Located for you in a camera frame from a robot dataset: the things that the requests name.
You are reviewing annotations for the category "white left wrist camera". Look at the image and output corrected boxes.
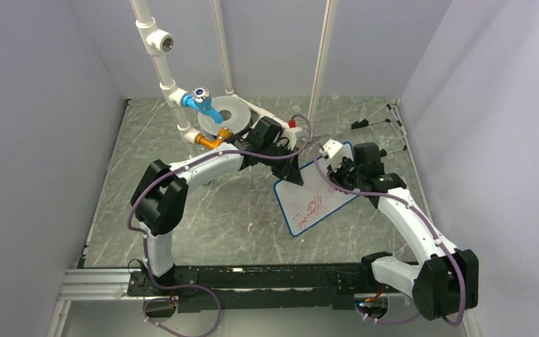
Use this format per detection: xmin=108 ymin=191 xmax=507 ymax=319
xmin=281 ymin=118 xmax=307 ymax=147

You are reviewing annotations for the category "white PVC pipe frame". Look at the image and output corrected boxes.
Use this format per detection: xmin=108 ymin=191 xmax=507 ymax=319
xmin=131 ymin=1 xmax=338 ymax=156

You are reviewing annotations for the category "orange brass faucet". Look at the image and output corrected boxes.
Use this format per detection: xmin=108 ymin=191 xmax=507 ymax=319
xmin=194 ymin=126 xmax=234 ymax=150

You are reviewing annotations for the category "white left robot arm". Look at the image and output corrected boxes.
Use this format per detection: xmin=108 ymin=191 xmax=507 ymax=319
xmin=127 ymin=117 xmax=312 ymax=295

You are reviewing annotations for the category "blue framed whiteboard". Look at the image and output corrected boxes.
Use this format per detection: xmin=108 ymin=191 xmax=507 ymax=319
xmin=273 ymin=157 xmax=357 ymax=237

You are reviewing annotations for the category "clear round plate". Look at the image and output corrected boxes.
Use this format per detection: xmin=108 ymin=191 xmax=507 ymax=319
xmin=197 ymin=95 xmax=251 ymax=136

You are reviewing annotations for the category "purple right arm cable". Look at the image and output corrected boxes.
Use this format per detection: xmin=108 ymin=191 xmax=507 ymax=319
xmin=313 ymin=143 xmax=468 ymax=326

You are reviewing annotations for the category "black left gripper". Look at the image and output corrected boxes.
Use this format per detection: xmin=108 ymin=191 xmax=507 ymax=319
xmin=260 ymin=145 xmax=304 ymax=187

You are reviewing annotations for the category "blue faucet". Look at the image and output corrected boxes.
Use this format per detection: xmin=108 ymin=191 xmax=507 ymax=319
xmin=180 ymin=87 xmax=224 ymax=124

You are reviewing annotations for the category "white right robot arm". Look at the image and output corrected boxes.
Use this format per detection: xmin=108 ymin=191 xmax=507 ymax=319
xmin=317 ymin=140 xmax=479 ymax=326

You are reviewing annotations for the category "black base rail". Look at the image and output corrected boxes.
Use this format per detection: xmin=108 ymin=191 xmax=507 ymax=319
xmin=127 ymin=263 xmax=395 ymax=313

